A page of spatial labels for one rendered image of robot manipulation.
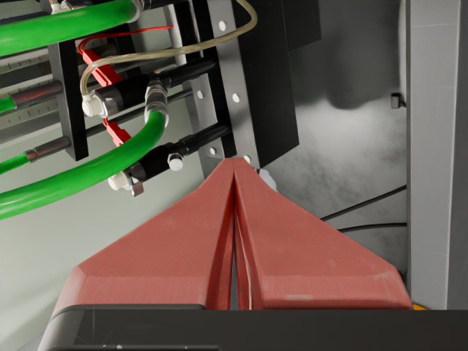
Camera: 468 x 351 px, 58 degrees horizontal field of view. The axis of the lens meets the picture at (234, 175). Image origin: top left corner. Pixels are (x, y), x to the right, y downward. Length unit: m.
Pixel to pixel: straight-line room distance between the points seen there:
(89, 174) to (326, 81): 0.41
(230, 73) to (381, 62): 0.18
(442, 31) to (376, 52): 0.18
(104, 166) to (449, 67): 0.28
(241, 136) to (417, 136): 0.20
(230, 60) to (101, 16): 0.25
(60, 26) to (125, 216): 0.59
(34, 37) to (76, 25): 0.02
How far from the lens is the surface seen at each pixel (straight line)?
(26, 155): 0.62
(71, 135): 0.62
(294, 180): 0.71
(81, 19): 0.25
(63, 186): 0.25
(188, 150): 0.48
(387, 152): 0.59
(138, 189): 0.43
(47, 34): 0.25
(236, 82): 0.49
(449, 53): 0.39
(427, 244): 0.47
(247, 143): 0.51
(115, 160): 0.26
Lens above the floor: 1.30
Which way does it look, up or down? 35 degrees down
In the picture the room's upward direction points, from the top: 121 degrees counter-clockwise
